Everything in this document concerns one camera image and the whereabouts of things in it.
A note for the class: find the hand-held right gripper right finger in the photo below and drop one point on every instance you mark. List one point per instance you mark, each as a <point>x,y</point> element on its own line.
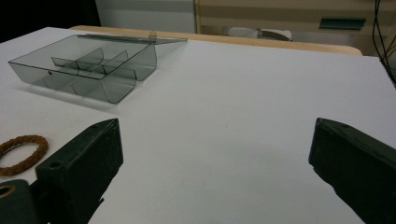
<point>358,161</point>

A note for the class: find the beige panelled cabinet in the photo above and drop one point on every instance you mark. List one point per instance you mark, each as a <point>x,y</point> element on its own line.
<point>280,14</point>

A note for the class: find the white object with dark stripe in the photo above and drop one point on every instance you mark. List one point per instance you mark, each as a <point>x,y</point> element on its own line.
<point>258,32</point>

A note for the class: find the smoky clear plastic organizer box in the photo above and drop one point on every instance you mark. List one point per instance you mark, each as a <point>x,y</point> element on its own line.
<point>93,67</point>

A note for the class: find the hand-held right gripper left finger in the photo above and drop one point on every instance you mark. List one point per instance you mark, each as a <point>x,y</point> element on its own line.
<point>84,161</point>

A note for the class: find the light wooden table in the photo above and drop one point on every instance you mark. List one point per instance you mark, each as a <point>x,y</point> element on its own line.
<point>249,40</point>

